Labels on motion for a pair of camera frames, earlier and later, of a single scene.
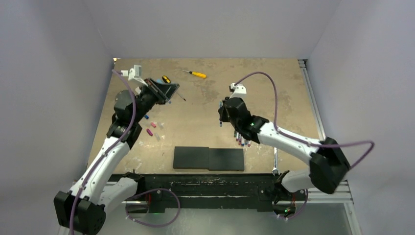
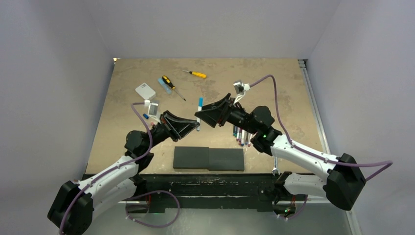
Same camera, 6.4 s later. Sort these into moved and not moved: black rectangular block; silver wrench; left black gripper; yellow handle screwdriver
Moved: left black gripper
Not moved: black rectangular block; yellow handle screwdriver; silver wrench
